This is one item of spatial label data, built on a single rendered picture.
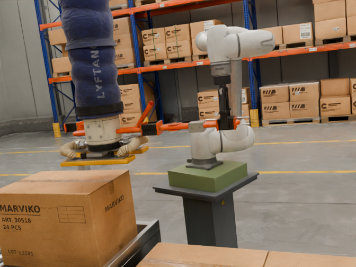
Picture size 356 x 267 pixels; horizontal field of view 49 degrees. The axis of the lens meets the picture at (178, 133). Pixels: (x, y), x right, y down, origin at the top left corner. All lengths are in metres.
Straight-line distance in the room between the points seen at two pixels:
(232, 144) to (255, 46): 0.86
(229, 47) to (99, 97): 0.61
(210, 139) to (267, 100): 6.44
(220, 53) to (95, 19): 0.56
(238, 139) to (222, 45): 0.86
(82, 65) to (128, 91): 8.06
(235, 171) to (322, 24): 6.59
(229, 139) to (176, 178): 0.40
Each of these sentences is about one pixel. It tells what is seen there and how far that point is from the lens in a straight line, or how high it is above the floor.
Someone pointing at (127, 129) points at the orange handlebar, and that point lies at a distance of 1.82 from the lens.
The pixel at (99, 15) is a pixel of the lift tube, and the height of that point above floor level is 1.73.
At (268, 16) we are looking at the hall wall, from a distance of 10.11.
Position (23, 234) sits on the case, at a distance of 2.16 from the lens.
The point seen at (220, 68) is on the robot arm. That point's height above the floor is 1.44.
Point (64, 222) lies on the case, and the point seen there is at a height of 0.81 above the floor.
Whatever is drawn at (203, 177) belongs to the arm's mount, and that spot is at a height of 0.83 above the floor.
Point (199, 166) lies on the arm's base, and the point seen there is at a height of 0.86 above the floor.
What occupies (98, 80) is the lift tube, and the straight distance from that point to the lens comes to 1.79.
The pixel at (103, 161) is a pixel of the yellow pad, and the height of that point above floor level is 1.09.
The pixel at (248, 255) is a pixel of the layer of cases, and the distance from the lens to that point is 1.98.
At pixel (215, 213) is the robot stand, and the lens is 2.43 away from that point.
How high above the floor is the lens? 1.46
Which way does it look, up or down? 9 degrees down
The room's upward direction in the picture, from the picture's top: 7 degrees counter-clockwise
